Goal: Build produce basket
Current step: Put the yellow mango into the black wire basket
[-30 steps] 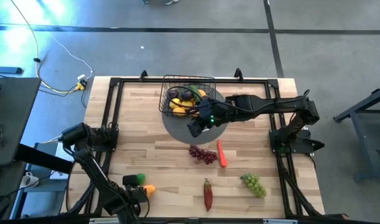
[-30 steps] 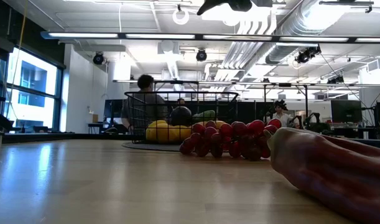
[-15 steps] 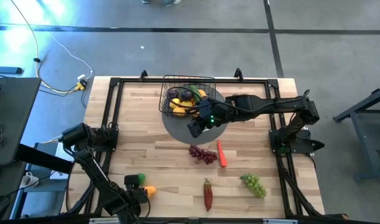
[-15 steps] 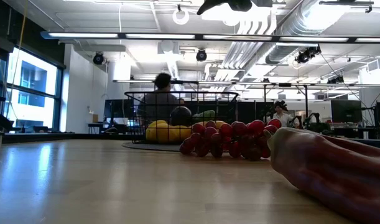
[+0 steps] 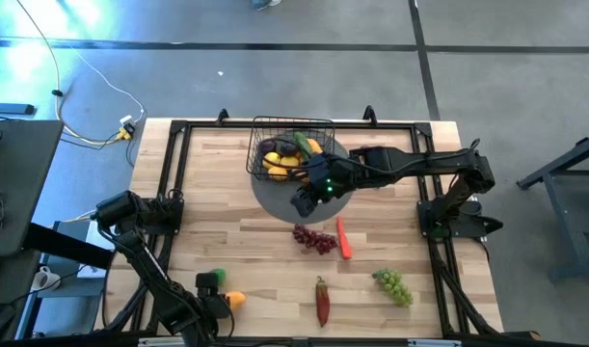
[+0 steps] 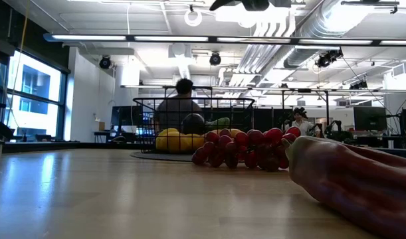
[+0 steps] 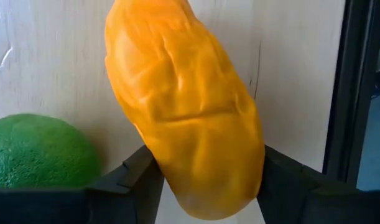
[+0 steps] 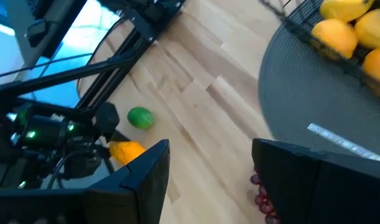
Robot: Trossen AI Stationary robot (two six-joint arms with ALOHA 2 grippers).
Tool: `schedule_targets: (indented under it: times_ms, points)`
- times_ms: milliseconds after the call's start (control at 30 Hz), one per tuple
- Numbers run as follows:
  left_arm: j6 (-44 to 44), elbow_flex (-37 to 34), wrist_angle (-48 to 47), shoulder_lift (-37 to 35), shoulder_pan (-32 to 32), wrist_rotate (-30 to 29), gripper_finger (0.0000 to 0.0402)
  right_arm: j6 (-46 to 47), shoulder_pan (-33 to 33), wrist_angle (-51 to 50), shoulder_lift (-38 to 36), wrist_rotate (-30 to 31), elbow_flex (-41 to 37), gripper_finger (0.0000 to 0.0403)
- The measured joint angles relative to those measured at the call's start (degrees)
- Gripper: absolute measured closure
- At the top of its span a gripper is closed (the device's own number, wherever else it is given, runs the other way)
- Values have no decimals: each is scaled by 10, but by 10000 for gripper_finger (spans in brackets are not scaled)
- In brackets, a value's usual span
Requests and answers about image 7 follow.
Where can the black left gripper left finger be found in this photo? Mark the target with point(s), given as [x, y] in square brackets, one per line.
[127, 193]

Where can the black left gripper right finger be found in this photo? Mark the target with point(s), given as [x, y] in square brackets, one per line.
[295, 199]

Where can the green lime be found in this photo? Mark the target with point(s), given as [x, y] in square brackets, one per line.
[37, 152]

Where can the orange mango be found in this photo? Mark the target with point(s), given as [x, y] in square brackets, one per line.
[183, 109]

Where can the black aluminium table frame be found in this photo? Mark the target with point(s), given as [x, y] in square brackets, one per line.
[348, 93]

